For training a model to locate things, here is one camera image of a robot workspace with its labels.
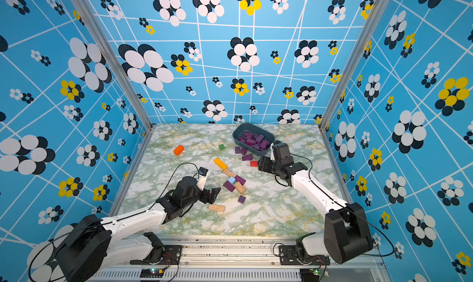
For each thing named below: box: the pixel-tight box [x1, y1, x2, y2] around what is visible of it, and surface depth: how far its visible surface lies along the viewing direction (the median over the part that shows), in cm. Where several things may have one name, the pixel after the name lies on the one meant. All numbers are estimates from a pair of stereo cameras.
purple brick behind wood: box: [235, 174, 247, 186], surface depth 97 cm
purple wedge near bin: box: [241, 153, 254, 161], surface depth 106 cm
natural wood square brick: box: [234, 181, 246, 195], surface depth 93 cm
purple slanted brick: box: [222, 179, 236, 193], surface depth 95 cm
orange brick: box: [173, 144, 185, 156], surface depth 110 cm
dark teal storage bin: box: [232, 122, 276, 157], surface depth 111 cm
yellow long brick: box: [213, 157, 229, 171], surface depth 104 cm
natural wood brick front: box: [208, 204, 226, 213], surface depth 88 cm
